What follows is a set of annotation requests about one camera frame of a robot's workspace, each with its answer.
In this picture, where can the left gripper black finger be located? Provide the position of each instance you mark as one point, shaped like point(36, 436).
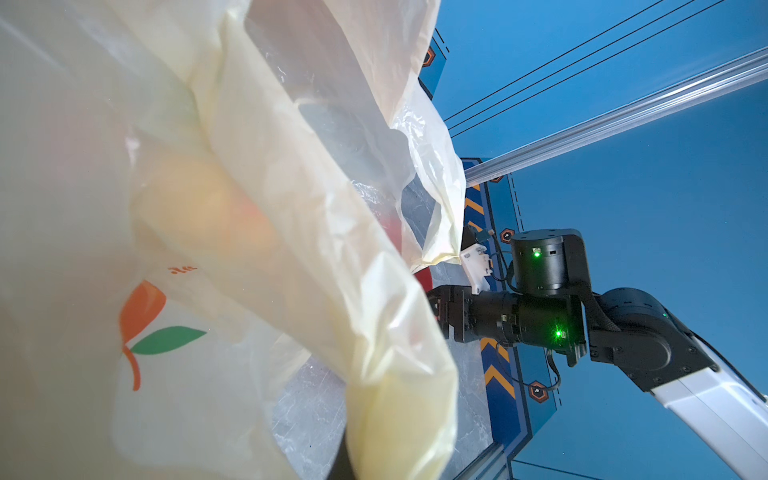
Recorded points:
point(342, 468)

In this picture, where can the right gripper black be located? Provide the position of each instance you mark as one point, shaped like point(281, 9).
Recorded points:
point(450, 305)

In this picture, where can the cream plastic bag orange print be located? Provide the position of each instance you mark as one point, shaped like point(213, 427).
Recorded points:
point(197, 197)

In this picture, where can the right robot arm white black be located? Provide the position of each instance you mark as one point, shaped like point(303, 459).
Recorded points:
point(553, 306)

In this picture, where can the red flower-shaped plate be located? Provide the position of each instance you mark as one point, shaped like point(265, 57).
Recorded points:
point(424, 277)

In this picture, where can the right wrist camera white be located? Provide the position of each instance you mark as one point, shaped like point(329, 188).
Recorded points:
point(476, 265)

